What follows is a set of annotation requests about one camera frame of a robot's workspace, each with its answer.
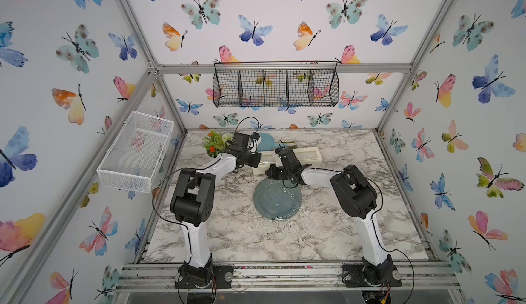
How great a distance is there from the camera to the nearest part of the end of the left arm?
0.75m

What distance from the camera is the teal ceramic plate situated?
903 millimetres

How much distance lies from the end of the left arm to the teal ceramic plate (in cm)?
14
